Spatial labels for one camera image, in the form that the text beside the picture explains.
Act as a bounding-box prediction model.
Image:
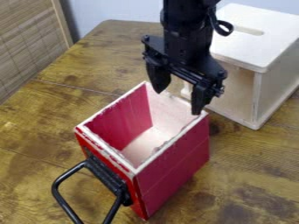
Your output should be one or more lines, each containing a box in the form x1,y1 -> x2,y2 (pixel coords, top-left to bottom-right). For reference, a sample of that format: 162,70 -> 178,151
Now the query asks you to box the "black cable loop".
208,7 -> 234,38

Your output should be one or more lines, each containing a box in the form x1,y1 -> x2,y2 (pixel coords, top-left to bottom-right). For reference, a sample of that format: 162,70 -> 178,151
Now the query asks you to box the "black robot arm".
141,0 -> 233,115

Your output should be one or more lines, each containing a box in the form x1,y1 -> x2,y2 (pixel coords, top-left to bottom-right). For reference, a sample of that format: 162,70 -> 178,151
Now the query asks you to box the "red wooden drawer box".
74,81 -> 209,220

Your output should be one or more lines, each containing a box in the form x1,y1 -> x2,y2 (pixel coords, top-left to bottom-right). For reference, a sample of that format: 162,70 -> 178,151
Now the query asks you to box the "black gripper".
141,27 -> 226,116

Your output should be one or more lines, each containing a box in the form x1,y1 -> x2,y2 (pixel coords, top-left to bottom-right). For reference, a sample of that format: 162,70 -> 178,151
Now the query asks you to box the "light wooden cabinet frame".
180,3 -> 299,131

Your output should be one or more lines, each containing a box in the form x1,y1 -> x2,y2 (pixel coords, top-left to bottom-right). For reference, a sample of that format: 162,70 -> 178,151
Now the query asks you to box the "black metal drawer handle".
50,156 -> 133,224

